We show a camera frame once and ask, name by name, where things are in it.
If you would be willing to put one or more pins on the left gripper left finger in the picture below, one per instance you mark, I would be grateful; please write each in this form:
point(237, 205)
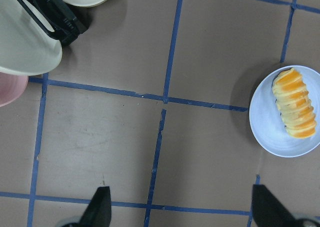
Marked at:
point(98, 213)

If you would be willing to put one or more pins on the blue plate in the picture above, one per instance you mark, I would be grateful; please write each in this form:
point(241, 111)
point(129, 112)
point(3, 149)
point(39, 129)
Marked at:
point(265, 121)

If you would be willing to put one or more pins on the cream plate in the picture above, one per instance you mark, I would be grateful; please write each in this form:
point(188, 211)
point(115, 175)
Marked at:
point(25, 49)

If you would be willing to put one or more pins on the striped bread roll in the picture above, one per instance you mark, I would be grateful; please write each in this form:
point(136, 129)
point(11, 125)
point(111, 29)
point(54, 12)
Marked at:
point(293, 102)

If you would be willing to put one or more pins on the pink plate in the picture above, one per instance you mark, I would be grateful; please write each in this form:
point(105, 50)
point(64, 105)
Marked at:
point(11, 87)

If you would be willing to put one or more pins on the black dish rack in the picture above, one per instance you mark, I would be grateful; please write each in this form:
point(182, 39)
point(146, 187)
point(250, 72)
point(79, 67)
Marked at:
point(67, 26)

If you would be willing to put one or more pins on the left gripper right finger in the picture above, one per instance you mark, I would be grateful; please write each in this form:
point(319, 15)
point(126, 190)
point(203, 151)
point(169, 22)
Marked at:
point(268, 211)

